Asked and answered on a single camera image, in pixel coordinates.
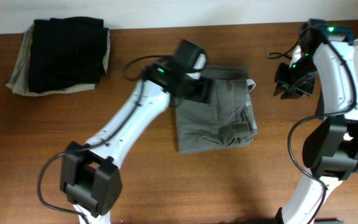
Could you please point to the beige folded garment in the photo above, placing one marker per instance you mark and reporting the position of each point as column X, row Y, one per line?
column 18, row 82

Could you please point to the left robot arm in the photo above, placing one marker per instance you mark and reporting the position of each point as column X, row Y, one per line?
column 90, row 175

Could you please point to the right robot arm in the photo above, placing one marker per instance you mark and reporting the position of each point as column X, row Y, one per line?
column 325, row 54

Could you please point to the black folded garment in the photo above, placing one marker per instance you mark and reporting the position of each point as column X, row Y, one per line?
column 67, row 52

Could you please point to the grey shorts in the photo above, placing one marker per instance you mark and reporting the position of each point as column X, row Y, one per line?
column 227, row 118

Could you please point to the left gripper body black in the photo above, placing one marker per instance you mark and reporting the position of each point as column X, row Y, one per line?
column 196, row 91

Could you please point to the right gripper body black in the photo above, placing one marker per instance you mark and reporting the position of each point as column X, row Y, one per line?
column 293, row 85

